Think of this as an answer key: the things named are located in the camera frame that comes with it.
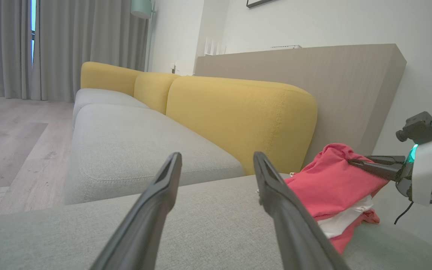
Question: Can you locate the grey pleated curtain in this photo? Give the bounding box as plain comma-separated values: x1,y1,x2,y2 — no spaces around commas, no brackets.
0,0,33,100
36,0,150,102

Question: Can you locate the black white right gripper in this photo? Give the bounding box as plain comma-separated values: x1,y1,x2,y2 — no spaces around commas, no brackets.
347,134,432,206

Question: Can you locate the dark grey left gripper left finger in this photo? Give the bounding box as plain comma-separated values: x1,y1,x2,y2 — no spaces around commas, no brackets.
90,152,183,270

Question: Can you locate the mint green floor lamp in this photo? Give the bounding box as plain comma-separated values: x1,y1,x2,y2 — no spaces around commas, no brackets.
130,0,156,72

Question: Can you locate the black framed picture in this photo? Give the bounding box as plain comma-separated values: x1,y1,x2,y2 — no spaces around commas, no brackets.
246,0,279,9

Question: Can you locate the white ribbed decor piece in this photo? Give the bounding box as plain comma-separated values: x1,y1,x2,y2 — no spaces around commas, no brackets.
204,36,227,56

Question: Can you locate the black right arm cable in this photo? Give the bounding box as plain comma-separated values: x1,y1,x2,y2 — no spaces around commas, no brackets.
394,201,415,226

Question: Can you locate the wide yellow sofa back cushion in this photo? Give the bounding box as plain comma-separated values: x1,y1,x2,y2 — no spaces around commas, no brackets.
165,76,318,176

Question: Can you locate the red printed t-shirt white trim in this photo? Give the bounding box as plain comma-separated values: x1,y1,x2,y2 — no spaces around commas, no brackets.
285,143,389,222

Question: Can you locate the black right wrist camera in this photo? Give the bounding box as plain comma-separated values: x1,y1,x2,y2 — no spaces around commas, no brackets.
396,111,432,143

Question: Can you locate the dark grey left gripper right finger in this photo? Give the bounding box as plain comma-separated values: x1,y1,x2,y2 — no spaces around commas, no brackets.
253,151,351,270

